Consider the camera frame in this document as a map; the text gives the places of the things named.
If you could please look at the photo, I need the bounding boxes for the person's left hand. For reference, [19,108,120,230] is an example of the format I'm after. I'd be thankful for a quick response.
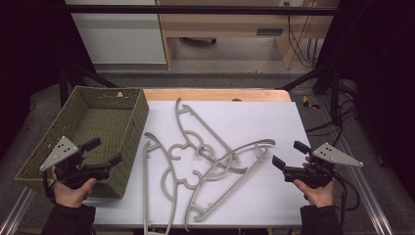
[52,172,98,209]

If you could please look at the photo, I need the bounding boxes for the white cabinet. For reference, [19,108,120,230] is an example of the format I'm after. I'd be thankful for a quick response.
[65,0,167,65]

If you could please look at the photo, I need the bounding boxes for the wooden desk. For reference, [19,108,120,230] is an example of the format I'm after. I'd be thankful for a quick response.
[156,0,341,71]

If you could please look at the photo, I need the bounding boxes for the black curtain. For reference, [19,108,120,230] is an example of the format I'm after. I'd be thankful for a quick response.
[0,0,97,161]
[314,0,415,200]

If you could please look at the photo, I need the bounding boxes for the wooden table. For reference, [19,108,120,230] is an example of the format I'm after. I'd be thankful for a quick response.
[143,88,293,103]

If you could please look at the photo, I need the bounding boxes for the person's right hand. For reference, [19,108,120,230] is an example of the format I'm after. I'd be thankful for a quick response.
[293,179,336,209]

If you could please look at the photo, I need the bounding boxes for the hanging black cables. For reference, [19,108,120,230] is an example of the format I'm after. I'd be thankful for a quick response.
[286,1,320,70]

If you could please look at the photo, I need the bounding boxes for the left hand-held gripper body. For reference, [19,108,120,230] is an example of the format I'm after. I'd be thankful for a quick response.
[39,135,114,191]

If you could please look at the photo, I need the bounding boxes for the aluminium rail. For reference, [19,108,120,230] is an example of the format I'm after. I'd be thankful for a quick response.
[0,187,36,235]
[317,97,394,235]

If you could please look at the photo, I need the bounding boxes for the black metal frame leg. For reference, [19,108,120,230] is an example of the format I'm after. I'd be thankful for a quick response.
[277,63,343,124]
[59,61,119,107]

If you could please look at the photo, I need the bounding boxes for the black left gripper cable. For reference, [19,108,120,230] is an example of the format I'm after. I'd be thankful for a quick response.
[42,169,57,199]

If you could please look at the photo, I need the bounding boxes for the yellow and black tool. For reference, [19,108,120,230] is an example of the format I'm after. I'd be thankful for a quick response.
[301,95,321,111]

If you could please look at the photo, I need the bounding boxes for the grey plastic clothes hanger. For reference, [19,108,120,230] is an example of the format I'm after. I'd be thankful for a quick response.
[183,138,277,232]
[142,131,204,235]
[174,97,249,175]

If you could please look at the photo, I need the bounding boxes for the green woven basket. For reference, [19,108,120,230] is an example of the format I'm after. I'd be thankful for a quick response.
[14,85,150,200]

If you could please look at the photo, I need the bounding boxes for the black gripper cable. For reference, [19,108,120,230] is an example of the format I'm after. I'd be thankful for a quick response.
[42,169,57,199]
[332,171,362,235]

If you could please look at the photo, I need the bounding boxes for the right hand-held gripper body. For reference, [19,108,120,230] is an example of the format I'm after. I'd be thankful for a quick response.
[283,142,364,190]

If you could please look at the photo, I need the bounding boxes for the black floor cables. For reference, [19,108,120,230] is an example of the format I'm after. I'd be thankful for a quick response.
[305,80,357,147]

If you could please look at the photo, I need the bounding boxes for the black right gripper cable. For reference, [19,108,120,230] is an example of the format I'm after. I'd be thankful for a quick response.
[332,171,362,235]

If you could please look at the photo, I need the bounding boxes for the black horizontal frame bar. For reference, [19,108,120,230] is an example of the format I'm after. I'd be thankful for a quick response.
[65,4,339,17]

